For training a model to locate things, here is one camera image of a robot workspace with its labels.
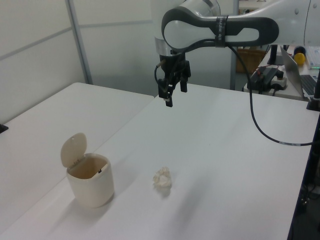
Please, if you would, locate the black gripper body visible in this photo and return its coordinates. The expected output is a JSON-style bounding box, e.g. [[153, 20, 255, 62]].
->
[[158, 52, 192, 83]]

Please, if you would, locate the white paper trash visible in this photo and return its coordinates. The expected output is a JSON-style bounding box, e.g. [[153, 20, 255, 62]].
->
[[152, 166, 174, 190]]

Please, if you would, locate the small white lidded bin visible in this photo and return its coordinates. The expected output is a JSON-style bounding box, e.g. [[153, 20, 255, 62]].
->
[[60, 132, 115, 209]]

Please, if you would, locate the brown cardboard box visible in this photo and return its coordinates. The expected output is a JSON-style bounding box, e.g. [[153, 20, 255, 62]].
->
[[236, 48, 266, 74]]

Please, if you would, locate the black electronics box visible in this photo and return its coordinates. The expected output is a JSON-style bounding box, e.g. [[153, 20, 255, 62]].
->
[[249, 66, 285, 92]]

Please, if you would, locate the black monitor stand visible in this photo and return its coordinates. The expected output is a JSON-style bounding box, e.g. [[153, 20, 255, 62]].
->
[[266, 44, 284, 65]]

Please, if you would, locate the silver open laptop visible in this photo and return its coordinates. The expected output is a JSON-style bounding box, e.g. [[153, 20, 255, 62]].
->
[[279, 46, 320, 98]]

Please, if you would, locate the yellow ball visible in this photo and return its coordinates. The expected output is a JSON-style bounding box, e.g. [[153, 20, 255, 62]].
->
[[293, 52, 306, 66]]

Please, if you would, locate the black pole with clamp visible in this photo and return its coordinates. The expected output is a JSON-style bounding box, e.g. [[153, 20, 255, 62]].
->
[[306, 67, 320, 111]]

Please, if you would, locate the clear plastic storage box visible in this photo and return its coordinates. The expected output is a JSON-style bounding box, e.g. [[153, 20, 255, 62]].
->
[[305, 46, 320, 71]]

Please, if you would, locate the grey metal post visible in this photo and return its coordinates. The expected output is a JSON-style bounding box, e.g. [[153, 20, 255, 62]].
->
[[226, 0, 241, 91]]

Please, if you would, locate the black hanging arm cable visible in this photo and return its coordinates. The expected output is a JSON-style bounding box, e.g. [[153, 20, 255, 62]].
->
[[174, 37, 315, 147]]

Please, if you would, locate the grey partition post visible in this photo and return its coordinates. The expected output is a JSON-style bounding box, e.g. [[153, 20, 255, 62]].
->
[[66, 0, 94, 85]]

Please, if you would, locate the white emergency stop switch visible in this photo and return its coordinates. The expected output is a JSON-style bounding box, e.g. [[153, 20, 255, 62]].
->
[[271, 74, 287, 91]]

